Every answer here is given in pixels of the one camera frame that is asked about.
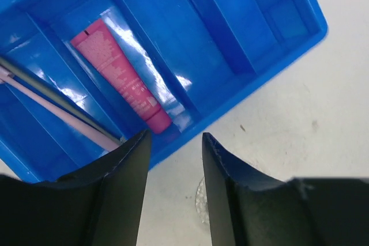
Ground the clear textured oval tray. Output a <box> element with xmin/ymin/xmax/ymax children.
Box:
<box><xmin>195</xmin><ymin>177</ymin><xmax>209</xmax><ymax>225</ymax></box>

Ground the blue plastic bin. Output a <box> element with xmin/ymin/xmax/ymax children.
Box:
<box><xmin>1</xmin><ymin>0</ymin><xmax>328</xmax><ymax>166</ymax></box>

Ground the pink toothpaste tube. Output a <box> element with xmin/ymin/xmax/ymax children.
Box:
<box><xmin>70</xmin><ymin>19</ymin><xmax>172</xmax><ymax>134</ymax></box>

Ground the grey green toothbrush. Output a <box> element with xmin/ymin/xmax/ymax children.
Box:
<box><xmin>1</xmin><ymin>57</ymin><xmax>127</xmax><ymax>144</ymax></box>

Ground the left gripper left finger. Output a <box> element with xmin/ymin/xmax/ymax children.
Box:
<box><xmin>1</xmin><ymin>130</ymin><xmax>152</xmax><ymax>245</ymax></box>

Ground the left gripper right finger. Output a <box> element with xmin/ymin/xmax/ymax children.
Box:
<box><xmin>202</xmin><ymin>133</ymin><xmax>368</xmax><ymax>245</ymax></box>

